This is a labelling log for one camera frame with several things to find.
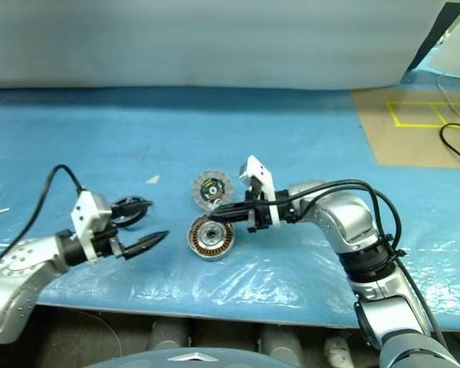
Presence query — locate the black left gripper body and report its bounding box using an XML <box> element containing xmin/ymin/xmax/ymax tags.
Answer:
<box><xmin>88</xmin><ymin>225</ymin><xmax>127</xmax><ymax>262</ymax></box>

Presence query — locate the grey rounded shape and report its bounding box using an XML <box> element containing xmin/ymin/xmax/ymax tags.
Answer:
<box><xmin>260</xmin><ymin>327</ymin><xmax>304</xmax><ymax>363</ymax></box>
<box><xmin>149</xmin><ymin>317</ymin><xmax>191</xmax><ymax>352</ymax></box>

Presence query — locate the grey robot torso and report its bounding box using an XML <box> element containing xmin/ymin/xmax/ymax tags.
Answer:
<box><xmin>90</xmin><ymin>347</ymin><xmax>293</xmax><ymax>368</ymax></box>

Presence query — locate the white rounded shape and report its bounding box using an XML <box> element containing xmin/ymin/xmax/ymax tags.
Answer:
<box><xmin>323</xmin><ymin>334</ymin><xmax>356</xmax><ymax>366</ymax></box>

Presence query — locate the brown cardboard sheet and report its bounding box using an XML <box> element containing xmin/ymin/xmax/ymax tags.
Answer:
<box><xmin>350</xmin><ymin>85</ymin><xmax>460</xmax><ymax>169</ymax></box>

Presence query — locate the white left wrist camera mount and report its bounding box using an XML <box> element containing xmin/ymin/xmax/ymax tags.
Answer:
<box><xmin>70</xmin><ymin>189</ymin><xmax>113</xmax><ymax>262</ymax></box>

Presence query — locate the yellow tape marking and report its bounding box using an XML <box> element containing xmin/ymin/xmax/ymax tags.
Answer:
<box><xmin>385</xmin><ymin>100</ymin><xmax>460</xmax><ymax>128</ymax></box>

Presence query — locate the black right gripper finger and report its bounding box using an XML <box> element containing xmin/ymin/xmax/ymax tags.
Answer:
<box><xmin>209</xmin><ymin>201</ymin><xmax>255</xmax><ymax>215</ymax></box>
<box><xmin>208</xmin><ymin>211</ymin><xmax>253</xmax><ymax>224</ymax></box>

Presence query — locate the black loose cable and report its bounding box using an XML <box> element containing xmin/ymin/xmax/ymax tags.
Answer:
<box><xmin>439</xmin><ymin>122</ymin><xmax>460</xmax><ymax>168</ymax></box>

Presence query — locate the motor stator with copper windings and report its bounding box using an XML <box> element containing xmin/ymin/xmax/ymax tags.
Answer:
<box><xmin>186</xmin><ymin>215</ymin><xmax>237</xmax><ymax>263</ymax></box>

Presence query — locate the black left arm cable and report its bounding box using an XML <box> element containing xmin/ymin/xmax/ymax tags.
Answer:
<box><xmin>0</xmin><ymin>164</ymin><xmax>86</xmax><ymax>278</ymax></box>

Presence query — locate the white flat sheet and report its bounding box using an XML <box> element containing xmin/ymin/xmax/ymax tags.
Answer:
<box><xmin>428</xmin><ymin>28</ymin><xmax>460</xmax><ymax>78</ymax></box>

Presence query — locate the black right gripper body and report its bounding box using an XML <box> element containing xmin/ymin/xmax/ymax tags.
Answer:
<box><xmin>245</xmin><ymin>189</ymin><xmax>274</xmax><ymax>234</ymax></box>

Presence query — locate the blue plastic table cover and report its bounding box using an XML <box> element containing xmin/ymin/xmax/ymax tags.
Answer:
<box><xmin>0</xmin><ymin>85</ymin><xmax>460</xmax><ymax>330</ymax></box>

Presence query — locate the silver round motor cover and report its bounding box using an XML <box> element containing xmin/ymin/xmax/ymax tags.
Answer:
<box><xmin>192</xmin><ymin>170</ymin><xmax>235</xmax><ymax>212</ymax></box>

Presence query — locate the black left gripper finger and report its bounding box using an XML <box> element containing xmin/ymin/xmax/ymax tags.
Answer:
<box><xmin>122</xmin><ymin>229</ymin><xmax>171</xmax><ymax>261</ymax></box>
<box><xmin>110</xmin><ymin>194</ymin><xmax>155</xmax><ymax>228</ymax></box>

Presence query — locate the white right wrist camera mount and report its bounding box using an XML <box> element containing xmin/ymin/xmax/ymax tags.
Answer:
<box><xmin>237</xmin><ymin>154</ymin><xmax>281</xmax><ymax>228</ymax></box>

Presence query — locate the white backdrop board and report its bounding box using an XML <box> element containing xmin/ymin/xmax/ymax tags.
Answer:
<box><xmin>0</xmin><ymin>0</ymin><xmax>447</xmax><ymax>91</ymax></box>

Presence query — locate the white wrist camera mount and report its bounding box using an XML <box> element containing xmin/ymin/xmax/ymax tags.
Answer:
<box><xmin>70</xmin><ymin>189</ymin><xmax>113</xmax><ymax>262</ymax></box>
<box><xmin>237</xmin><ymin>154</ymin><xmax>281</xmax><ymax>228</ymax></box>

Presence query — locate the thin white cable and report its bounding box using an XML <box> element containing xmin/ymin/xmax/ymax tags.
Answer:
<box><xmin>436</xmin><ymin>72</ymin><xmax>460</xmax><ymax>120</ymax></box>

